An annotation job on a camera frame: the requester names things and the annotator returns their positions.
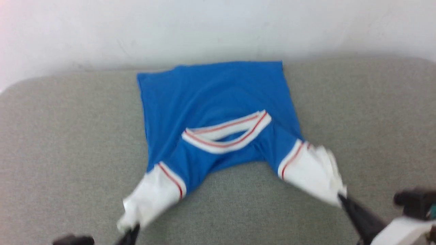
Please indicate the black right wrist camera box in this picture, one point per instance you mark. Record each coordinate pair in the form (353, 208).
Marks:
(414, 202)

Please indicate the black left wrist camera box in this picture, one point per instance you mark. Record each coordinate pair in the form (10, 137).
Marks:
(73, 240)

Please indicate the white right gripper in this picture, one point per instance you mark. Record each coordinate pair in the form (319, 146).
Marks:
(402, 233)

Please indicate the grey fabric sofa seat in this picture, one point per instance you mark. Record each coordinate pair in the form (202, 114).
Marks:
(68, 153)

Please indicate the blue and white jersey shirt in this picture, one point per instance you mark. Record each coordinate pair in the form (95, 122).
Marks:
(218, 98)

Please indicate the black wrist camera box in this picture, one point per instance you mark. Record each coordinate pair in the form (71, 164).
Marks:
(73, 240)
(414, 202)

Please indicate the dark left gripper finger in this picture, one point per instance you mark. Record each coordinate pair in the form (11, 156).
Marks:
(129, 236)

